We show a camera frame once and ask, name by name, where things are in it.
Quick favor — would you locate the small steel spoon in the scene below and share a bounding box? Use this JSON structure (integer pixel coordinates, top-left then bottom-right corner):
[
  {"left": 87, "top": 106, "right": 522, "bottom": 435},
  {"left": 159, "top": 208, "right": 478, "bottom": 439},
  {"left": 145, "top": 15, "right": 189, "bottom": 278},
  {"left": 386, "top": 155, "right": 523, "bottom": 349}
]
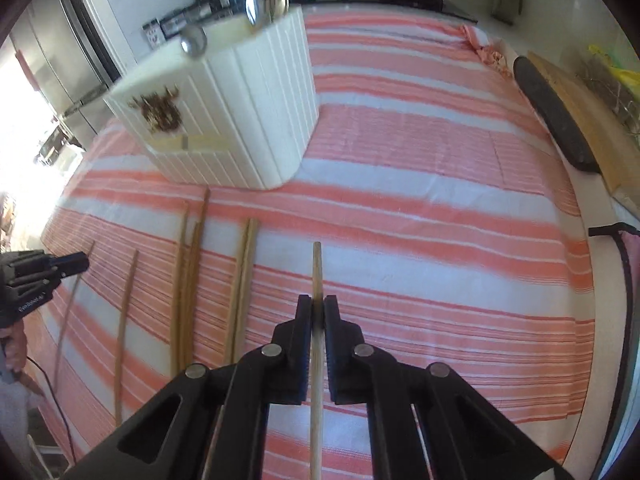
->
[{"left": 180, "top": 24, "right": 207, "bottom": 58}]

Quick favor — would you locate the pink cutting board black rim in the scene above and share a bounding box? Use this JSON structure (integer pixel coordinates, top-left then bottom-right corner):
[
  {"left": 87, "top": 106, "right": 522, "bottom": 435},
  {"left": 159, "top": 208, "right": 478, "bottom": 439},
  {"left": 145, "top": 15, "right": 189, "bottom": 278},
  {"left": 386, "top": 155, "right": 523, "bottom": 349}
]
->
[{"left": 589, "top": 222, "right": 639, "bottom": 479}]

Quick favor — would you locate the wire basket with yellow bag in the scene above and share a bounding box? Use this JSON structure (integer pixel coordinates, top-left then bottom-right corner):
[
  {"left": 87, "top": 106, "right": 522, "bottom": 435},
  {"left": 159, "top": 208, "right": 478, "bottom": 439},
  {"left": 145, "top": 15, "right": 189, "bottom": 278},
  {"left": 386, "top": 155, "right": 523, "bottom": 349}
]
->
[{"left": 577, "top": 44, "right": 639, "bottom": 141}]

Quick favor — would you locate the dark glass bottle jug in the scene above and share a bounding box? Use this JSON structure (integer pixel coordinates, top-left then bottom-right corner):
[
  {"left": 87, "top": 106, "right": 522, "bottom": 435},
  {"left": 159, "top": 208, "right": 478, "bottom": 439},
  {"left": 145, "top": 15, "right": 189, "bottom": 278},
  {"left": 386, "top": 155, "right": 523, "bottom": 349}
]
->
[{"left": 490, "top": 0, "right": 524, "bottom": 25}]

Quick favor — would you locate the white spice shaker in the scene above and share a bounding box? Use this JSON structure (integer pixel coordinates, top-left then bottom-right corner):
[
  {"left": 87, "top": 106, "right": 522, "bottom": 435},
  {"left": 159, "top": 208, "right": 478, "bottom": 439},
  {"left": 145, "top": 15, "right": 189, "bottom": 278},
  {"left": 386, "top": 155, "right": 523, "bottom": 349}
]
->
[{"left": 142, "top": 20, "right": 166, "bottom": 50}]

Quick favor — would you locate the stainless steel refrigerator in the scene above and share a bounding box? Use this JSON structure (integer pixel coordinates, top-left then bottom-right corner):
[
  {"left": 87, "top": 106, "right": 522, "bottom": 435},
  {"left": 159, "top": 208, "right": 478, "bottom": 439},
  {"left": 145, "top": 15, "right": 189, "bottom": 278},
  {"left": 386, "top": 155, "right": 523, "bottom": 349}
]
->
[{"left": 10, "top": 0, "right": 120, "bottom": 150}]

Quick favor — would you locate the pink striped tablecloth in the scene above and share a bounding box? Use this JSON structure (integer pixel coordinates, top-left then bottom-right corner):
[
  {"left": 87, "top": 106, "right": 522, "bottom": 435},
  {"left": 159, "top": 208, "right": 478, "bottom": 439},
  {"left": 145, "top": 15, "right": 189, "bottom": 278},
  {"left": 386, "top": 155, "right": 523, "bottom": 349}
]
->
[{"left": 27, "top": 10, "right": 594, "bottom": 460}]

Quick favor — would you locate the cream plastic utensil holder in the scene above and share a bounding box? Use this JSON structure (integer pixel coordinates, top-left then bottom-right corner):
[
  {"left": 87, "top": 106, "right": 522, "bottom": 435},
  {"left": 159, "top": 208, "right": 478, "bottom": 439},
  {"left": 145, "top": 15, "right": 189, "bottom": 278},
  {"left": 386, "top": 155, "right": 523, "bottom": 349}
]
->
[{"left": 104, "top": 6, "right": 320, "bottom": 191}]

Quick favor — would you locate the large steel spoon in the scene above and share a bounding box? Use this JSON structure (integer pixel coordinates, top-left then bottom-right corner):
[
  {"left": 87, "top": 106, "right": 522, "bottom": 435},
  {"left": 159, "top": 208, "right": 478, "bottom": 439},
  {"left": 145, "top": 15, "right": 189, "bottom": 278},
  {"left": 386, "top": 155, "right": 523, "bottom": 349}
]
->
[{"left": 245, "top": 0, "right": 290, "bottom": 28}]

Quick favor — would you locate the black knife sharpener stone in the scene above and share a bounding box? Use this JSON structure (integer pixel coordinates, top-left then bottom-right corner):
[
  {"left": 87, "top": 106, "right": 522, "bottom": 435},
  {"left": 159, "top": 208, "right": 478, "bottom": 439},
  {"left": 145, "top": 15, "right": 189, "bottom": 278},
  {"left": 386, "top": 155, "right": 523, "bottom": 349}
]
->
[{"left": 513, "top": 55, "right": 600, "bottom": 174}]

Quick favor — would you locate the person's left hand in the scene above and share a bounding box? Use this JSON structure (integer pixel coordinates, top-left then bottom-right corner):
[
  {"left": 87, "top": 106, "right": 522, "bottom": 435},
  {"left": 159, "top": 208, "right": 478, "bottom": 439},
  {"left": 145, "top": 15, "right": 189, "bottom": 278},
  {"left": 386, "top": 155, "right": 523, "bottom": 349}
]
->
[{"left": 1, "top": 320, "right": 27, "bottom": 380}]

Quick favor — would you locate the wooden cutting board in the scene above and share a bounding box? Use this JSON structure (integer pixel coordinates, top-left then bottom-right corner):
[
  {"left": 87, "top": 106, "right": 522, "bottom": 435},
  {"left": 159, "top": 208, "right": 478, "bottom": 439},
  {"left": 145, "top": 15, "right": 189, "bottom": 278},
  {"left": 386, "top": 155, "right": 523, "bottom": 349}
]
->
[{"left": 527, "top": 51, "right": 640, "bottom": 217}]

